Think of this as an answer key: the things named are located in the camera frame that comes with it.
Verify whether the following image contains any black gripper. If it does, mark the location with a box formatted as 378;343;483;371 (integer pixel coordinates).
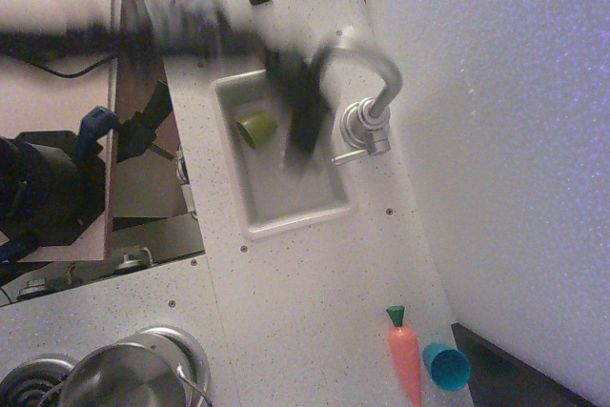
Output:
259;43;333;175

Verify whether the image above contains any silver curved faucet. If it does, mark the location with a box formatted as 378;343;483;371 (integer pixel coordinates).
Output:
319;32;403;166

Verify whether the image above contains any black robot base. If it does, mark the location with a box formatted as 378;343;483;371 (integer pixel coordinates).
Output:
1;131;106;264

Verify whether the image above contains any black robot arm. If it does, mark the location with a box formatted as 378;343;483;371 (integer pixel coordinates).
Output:
1;4;330;168

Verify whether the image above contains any green plastic cup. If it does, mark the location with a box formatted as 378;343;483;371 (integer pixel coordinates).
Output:
235;111;277;150

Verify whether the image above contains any white recessed sink basin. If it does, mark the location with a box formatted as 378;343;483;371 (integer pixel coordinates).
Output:
212;71;354;239

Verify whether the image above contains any blue black clamp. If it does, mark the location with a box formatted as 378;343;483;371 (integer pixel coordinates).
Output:
72;81;174;163

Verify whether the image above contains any orange toy carrot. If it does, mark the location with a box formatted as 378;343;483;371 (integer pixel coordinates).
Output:
386;305;423;407

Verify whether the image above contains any silver stove burner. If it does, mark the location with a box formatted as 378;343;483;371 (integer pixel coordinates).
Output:
132;325;212;406
1;354;77;406

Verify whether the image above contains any teal plastic cup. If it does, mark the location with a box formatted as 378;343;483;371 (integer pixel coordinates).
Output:
422;342;471;392

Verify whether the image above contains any stainless steel pot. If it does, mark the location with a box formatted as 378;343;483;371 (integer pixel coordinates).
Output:
59;334;187;406

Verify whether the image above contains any thin black cable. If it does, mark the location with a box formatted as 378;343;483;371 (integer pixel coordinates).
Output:
32;0;197;79

